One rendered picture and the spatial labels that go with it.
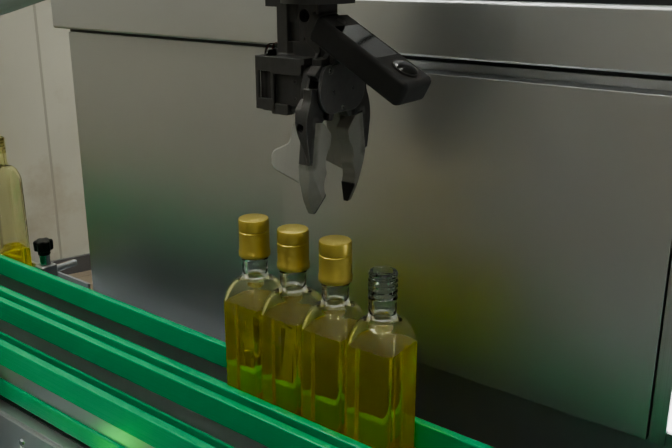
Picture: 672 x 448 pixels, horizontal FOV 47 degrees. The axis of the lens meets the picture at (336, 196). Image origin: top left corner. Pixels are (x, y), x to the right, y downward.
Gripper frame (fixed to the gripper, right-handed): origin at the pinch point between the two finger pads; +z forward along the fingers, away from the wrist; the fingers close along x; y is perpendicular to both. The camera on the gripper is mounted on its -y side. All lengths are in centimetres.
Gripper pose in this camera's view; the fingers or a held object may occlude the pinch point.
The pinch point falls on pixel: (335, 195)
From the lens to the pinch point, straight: 77.8
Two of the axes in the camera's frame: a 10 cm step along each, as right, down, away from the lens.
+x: -6.0, 2.3, -7.7
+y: -8.0, -1.7, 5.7
